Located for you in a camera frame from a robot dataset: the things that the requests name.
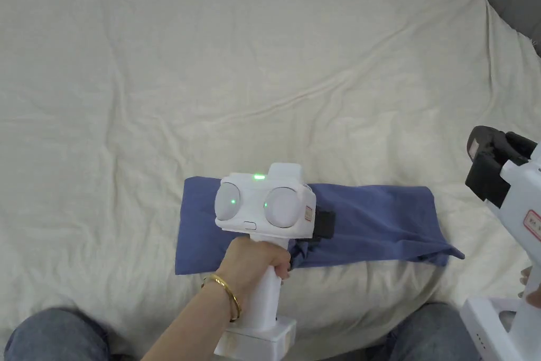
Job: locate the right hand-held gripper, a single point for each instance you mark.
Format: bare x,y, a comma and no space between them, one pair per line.
520,200

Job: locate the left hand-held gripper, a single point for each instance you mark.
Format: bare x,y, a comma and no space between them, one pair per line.
253,204

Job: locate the blue garment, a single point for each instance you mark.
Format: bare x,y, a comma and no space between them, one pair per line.
380,217

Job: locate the person's left hand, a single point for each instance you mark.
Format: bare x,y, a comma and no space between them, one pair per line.
247,261

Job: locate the person's right hand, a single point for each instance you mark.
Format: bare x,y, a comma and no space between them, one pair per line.
525,282

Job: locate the bed with beige sheet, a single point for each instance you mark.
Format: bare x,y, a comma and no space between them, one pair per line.
169,82

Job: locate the person's legs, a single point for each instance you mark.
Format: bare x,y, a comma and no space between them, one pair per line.
50,335

